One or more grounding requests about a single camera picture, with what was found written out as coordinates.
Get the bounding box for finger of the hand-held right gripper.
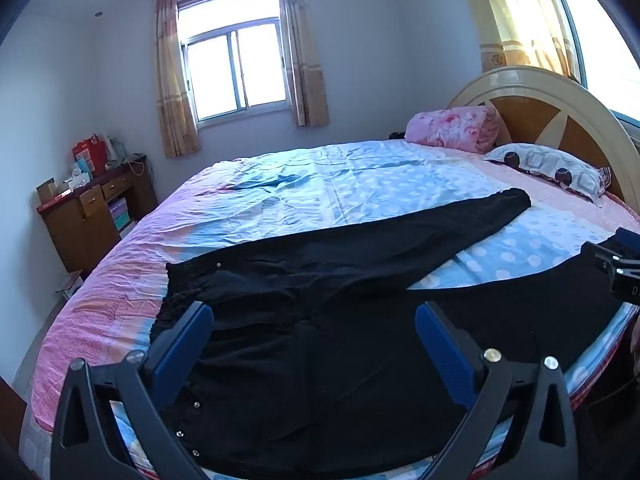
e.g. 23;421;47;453
581;241;640;281

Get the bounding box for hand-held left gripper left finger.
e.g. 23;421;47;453
50;301;216;480

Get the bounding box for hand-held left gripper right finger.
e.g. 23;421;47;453
415;301;581;480

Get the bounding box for black pants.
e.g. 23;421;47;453
149;187;633;476

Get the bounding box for grey patterned pillow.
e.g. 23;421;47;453
482;143;608;207

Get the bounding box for stacked pastel boxes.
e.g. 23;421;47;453
109;197;133;234

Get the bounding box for brown wooden desk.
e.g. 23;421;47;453
36;154;160;276

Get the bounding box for wooden bed headboard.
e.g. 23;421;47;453
447;66;640;207

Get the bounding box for bed with pink blue sheet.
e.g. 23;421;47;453
20;140;640;480

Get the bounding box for pink floral blanket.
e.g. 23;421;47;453
404;105;512;156

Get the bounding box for large bright window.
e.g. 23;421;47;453
544;0;640;128

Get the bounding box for brown cardboard box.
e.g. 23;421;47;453
36;177;70;207

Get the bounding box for red gift bag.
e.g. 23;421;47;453
72;134;109;177

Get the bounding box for beige patterned curtain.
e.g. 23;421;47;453
275;0;331;128
152;0;202;159

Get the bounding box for yellow floral curtain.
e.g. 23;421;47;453
457;0;585;86

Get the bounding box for white framed window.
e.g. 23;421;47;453
176;16;295;125

